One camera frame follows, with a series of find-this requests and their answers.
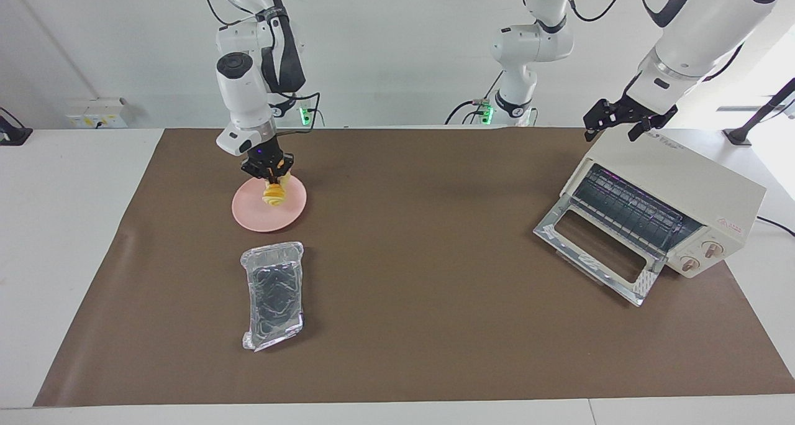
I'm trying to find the yellow sliced bread loaf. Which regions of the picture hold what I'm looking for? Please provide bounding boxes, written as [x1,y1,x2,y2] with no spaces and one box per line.
[261,158,293,208]

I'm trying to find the aluminium foil tray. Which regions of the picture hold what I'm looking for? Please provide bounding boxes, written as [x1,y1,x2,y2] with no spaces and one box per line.
[240,241,306,352]

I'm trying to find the white toaster oven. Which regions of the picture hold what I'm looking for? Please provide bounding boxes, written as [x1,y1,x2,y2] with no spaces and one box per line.
[561,127,768,280]

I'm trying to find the silver glass oven door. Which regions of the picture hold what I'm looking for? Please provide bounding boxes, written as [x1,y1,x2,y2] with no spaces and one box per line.
[533,204,665,308]

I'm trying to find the pink round plate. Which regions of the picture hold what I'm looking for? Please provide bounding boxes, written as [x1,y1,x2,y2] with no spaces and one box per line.
[232,176,307,232]

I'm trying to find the white power strip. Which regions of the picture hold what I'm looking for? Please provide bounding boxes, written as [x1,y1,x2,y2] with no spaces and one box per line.
[65,98,129,129]

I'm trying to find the brown table mat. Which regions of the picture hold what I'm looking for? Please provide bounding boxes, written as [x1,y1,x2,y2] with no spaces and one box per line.
[33,127,795,407]

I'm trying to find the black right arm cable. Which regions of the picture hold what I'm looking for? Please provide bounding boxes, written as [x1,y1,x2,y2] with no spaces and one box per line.
[200,0,321,135]

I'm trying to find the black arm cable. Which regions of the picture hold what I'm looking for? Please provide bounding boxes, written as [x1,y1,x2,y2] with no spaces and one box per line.
[200,0,321,135]
[522,0,635,23]

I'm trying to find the metal oven wire rack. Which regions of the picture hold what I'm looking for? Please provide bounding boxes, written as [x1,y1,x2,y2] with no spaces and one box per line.
[571,164,704,256]

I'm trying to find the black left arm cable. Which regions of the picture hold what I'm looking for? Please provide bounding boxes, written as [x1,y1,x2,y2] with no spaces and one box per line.
[522,0,635,23]

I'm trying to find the black camera stand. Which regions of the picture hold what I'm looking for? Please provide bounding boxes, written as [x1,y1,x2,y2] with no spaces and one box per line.
[0,107,34,147]
[723,77,795,147]

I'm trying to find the black oven power cord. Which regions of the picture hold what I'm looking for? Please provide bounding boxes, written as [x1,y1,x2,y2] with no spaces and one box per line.
[755,216,795,238]

